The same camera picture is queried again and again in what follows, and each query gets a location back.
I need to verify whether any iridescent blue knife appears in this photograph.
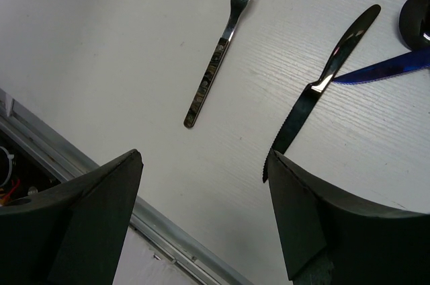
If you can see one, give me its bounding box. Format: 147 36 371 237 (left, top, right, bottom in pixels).
333 47 429 85

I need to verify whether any black spoon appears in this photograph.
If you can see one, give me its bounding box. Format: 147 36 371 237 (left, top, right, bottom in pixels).
398 0 429 50

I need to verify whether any aluminium table edge rail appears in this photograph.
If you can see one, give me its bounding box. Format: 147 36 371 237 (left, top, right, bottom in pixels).
1 93 247 284

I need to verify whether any black knife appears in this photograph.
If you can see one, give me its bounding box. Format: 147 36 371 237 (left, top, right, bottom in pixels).
261 3 382 184

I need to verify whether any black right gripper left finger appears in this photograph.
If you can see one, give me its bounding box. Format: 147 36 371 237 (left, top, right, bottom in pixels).
1 149 143 284

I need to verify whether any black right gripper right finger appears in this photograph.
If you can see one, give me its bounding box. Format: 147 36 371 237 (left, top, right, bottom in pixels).
268 151 429 284

